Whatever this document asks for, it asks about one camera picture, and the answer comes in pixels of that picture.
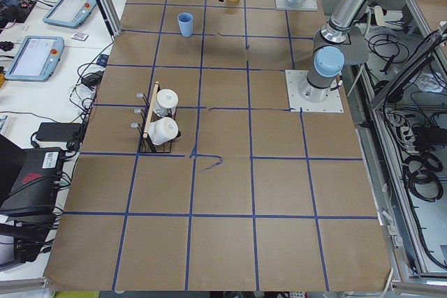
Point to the light blue plastic cup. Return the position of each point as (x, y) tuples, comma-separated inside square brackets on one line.
[(185, 22)]

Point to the white mug right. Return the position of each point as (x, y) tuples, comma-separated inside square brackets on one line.
[(166, 103)]

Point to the white mug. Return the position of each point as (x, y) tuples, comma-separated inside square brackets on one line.
[(166, 103), (163, 130)]

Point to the teach pendant far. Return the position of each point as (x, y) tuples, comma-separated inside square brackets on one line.
[(69, 13)]

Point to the teach pendant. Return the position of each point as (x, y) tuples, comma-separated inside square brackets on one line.
[(36, 59), (69, 13)]

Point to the white mug left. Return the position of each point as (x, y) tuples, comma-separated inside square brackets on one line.
[(163, 130)]

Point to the teach pendant near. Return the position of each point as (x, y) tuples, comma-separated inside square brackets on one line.
[(36, 59)]

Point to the black power brick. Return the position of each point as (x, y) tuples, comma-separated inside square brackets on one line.
[(57, 132)]

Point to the black computer box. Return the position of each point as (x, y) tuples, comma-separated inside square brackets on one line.
[(28, 178)]

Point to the black wire mug rack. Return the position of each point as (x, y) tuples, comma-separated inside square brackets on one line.
[(147, 116)]

